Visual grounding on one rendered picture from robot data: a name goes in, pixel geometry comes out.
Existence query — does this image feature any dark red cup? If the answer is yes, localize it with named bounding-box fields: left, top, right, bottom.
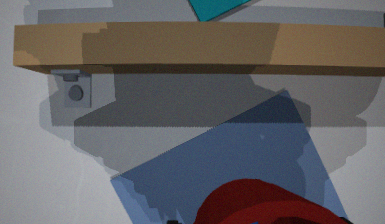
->
left=193, top=178, right=348, bottom=224

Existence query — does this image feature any grey metal l-bracket with screws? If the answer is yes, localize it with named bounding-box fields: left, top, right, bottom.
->
left=51, top=69, right=92, bottom=108

